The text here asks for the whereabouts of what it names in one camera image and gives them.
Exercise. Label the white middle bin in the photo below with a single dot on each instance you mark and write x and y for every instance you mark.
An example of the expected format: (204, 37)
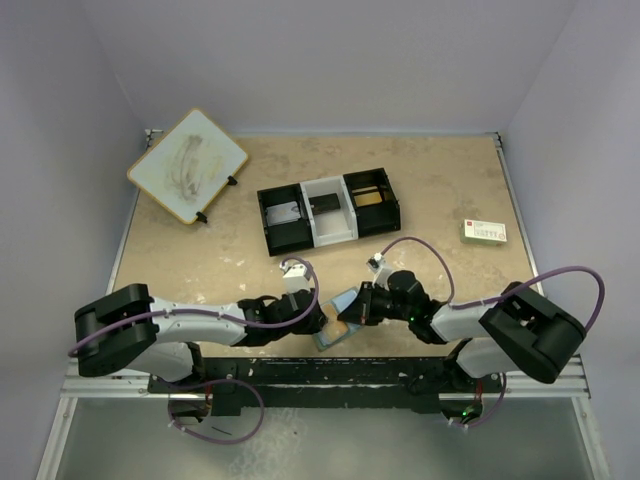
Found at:
(334, 227)

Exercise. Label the black bin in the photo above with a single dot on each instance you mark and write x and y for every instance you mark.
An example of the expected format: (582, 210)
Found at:
(376, 207)
(289, 237)

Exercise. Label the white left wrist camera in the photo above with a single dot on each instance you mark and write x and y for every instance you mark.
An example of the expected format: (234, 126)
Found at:
(296, 275)

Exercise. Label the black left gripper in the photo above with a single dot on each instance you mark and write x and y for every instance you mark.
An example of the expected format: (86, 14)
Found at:
(312, 325)

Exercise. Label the gold credit card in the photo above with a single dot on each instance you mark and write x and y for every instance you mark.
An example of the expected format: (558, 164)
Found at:
(336, 329)

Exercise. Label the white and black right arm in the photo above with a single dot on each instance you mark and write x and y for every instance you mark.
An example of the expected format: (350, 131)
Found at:
(522, 332)

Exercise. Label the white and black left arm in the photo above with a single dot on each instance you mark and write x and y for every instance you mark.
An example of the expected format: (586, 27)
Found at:
(131, 329)

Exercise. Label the yellow rimmed whiteboard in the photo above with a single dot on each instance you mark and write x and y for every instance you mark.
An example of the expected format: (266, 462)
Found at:
(187, 168)

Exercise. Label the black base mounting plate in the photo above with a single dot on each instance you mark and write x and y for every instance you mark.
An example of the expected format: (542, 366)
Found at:
(422, 385)

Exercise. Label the white card box red logo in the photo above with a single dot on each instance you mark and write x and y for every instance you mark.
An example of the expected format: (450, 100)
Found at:
(483, 232)

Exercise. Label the black bin left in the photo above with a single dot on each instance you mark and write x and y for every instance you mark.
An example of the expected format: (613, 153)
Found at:
(289, 237)

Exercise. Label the black card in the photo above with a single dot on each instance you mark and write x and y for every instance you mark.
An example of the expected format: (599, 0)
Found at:
(324, 204)

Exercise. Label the silver VIP card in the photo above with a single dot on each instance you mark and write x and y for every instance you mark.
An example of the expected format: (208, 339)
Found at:
(283, 213)

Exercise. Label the black bin right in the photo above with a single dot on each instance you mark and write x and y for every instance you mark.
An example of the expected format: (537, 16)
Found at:
(376, 207)

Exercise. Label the green leather card holder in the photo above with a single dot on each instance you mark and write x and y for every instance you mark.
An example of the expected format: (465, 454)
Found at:
(331, 309)

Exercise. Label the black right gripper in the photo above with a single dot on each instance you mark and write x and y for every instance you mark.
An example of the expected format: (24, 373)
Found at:
(361, 310)

